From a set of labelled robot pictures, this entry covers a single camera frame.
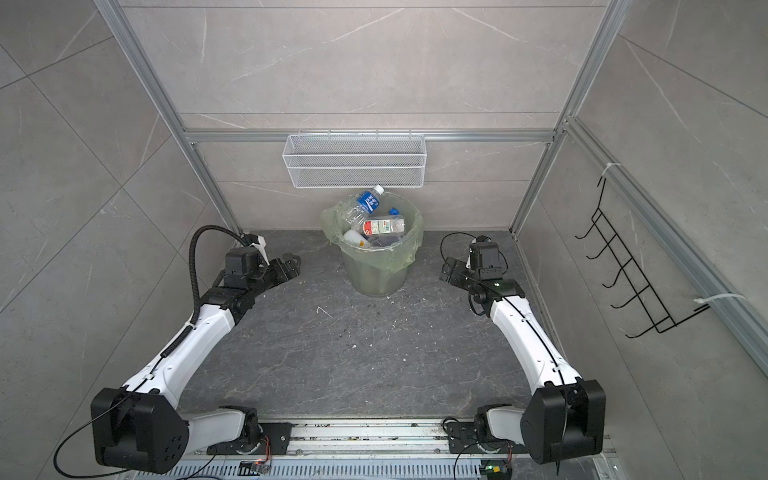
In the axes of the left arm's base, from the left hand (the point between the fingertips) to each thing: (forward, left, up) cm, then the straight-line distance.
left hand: (286, 256), depth 82 cm
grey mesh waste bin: (+1, -25, -15) cm, 29 cm away
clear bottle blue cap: (+18, -31, 0) cm, 36 cm away
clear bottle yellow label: (+9, -19, -3) cm, 21 cm away
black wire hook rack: (-8, -84, +10) cm, 85 cm away
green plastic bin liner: (-2, -27, 0) cm, 27 cm away
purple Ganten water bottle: (+6, -27, -1) cm, 28 cm away
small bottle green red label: (+5, -29, +6) cm, 30 cm away
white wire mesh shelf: (+37, -8, +7) cm, 38 cm away
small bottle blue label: (+15, -22, +5) cm, 27 cm away
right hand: (-3, -49, -3) cm, 49 cm away
